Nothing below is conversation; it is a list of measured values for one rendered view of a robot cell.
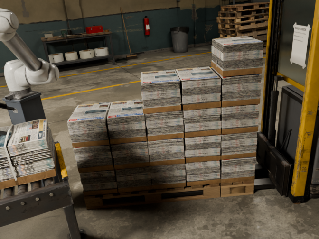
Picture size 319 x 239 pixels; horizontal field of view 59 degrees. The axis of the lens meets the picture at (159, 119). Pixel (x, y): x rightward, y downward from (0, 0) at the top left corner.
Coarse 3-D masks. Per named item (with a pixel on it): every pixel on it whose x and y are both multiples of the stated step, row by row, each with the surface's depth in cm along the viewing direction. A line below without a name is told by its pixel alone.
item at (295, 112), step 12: (288, 96) 250; (300, 96) 234; (288, 108) 252; (300, 108) 230; (288, 120) 254; (276, 144) 284; (288, 144) 258; (312, 144) 217; (288, 156) 260; (312, 156) 219; (312, 168) 221; (312, 180) 224; (312, 192) 227
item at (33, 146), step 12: (36, 120) 160; (24, 132) 147; (36, 132) 145; (48, 132) 157; (12, 144) 135; (24, 144) 136; (36, 144) 138; (48, 144) 144; (24, 156) 138; (36, 156) 140; (48, 156) 142; (24, 168) 141; (36, 168) 143; (48, 168) 145
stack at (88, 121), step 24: (72, 120) 211; (96, 120) 210; (120, 120) 212; (144, 120) 213; (168, 120) 214; (192, 120) 215; (216, 120) 216; (120, 144) 220; (144, 144) 220; (168, 144) 221; (192, 144) 223; (216, 144) 224; (144, 168) 229; (168, 168) 231; (192, 168) 232; (216, 168) 232; (144, 192) 238; (168, 192) 239; (216, 192) 242
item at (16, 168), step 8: (8, 128) 155; (16, 128) 153; (8, 136) 144; (0, 144) 136; (8, 144) 136; (0, 152) 134; (8, 152) 135; (8, 160) 136; (16, 160) 138; (8, 168) 138; (16, 168) 139; (8, 176) 139; (16, 176) 141
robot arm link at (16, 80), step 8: (8, 64) 207; (16, 64) 208; (8, 72) 207; (16, 72) 207; (24, 72) 208; (8, 80) 210; (16, 80) 209; (24, 80) 210; (16, 88) 212; (24, 88) 215
